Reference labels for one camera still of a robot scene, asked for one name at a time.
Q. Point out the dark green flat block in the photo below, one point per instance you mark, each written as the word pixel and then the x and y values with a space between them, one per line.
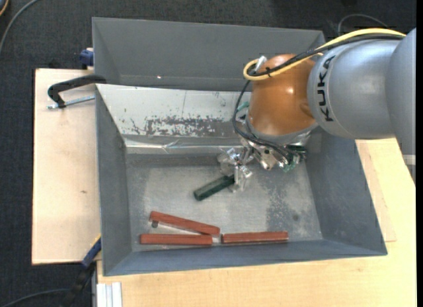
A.
pixel 211 188

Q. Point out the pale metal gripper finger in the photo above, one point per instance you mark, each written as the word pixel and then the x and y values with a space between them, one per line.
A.
pixel 231 160
pixel 242 178

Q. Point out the grey metal bin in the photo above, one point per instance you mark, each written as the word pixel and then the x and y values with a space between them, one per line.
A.
pixel 185 47

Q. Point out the red-brown flat block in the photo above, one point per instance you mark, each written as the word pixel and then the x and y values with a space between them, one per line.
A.
pixel 185 223
pixel 254 237
pixel 175 239

